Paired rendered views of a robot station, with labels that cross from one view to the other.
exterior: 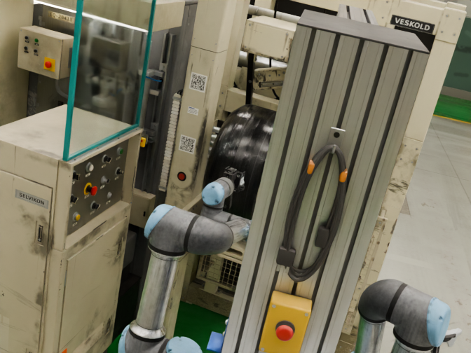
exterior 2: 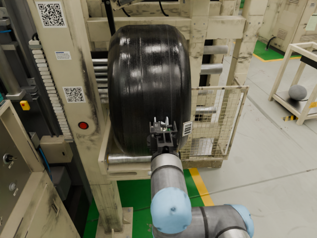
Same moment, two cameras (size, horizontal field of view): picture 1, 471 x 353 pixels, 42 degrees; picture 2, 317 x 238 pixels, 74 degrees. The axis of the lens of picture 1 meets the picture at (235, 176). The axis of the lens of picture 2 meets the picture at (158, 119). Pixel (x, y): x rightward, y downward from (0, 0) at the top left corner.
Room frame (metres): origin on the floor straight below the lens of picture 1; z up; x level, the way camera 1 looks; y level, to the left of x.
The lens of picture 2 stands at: (1.80, 0.15, 1.66)
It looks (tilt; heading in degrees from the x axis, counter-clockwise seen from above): 38 degrees down; 342
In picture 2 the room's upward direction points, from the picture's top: straight up
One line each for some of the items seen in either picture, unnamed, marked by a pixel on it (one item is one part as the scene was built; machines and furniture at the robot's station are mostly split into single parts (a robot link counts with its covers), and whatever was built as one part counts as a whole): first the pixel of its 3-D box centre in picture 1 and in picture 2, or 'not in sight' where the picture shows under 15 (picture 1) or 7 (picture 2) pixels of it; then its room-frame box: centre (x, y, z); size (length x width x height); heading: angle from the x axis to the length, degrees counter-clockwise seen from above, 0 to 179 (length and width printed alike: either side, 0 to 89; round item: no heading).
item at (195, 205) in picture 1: (198, 206); (108, 138); (2.65, 0.15, 0.90); 0.40 x 0.03 x 0.10; 165
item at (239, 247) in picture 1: (219, 241); (143, 165); (2.46, 0.01, 0.84); 0.36 x 0.09 x 0.06; 75
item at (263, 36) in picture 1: (312, 48); not in sight; (2.85, -0.23, 1.71); 0.61 x 0.25 x 0.15; 75
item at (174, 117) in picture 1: (172, 143); (57, 97); (2.64, 0.32, 1.19); 0.05 x 0.04 x 0.48; 165
